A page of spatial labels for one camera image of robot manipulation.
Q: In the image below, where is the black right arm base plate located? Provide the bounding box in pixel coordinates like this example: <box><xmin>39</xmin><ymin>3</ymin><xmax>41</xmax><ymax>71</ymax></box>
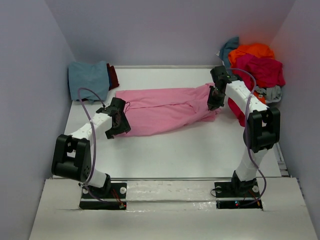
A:
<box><xmin>210</xmin><ymin>180</ymin><xmax>263</xmax><ymax>210</ymax></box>

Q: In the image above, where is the magenta t shirt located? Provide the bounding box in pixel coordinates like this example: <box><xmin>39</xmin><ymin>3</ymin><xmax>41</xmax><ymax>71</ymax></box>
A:
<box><xmin>227</xmin><ymin>53</ymin><xmax>286</xmax><ymax>127</ymax></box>

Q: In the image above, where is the pink t shirt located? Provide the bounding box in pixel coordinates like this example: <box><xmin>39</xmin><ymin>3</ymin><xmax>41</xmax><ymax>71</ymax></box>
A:
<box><xmin>115</xmin><ymin>83</ymin><xmax>220</xmax><ymax>138</ymax></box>

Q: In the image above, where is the grey t shirt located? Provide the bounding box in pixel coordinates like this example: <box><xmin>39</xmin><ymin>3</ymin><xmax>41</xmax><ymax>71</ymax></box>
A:
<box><xmin>255</xmin><ymin>85</ymin><xmax>282</xmax><ymax>104</ymax></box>

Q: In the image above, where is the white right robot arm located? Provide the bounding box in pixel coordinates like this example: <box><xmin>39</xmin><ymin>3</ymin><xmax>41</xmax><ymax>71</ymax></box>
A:
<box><xmin>207</xmin><ymin>65</ymin><xmax>281</xmax><ymax>199</ymax></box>

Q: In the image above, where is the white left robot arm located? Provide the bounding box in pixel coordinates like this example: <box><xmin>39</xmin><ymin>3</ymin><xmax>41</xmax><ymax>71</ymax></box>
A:
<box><xmin>51</xmin><ymin>97</ymin><xmax>131</xmax><ymax>199</ymax></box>

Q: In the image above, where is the teal t shirt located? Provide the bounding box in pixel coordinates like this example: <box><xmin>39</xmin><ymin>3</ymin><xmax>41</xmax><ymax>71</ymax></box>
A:
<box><xmin>217</xmin><ymin>36</ymin><xmax>240</xmax><ymax>69</ymax></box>

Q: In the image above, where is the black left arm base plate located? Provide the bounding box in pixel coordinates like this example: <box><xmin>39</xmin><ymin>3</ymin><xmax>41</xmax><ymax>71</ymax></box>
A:
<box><xmin>79</xmin><ymin>181</ymin><xmax>127</xmax><ymax>211</ymax></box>

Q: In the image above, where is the folded dark red t shirt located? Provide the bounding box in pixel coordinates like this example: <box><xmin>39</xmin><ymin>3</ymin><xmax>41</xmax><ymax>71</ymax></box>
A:
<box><xmin>106</xmin><ymin>63</ymin><xmax>120</xmax><ymax>90</ymax></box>

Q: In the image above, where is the folded light blue t shirt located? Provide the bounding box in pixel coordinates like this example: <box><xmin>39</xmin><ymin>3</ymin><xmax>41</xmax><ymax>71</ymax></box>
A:
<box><xmin>68</xmin><ymin>61</ymin><xmax>110</xmax><ymax>101</ymax></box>

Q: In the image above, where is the orange t shirt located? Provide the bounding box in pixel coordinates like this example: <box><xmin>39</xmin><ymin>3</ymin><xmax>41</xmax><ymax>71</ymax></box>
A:
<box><xmin>228</xmin><ymin>43</ymin><xmax>276</xmax><ymax>65</ymax></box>

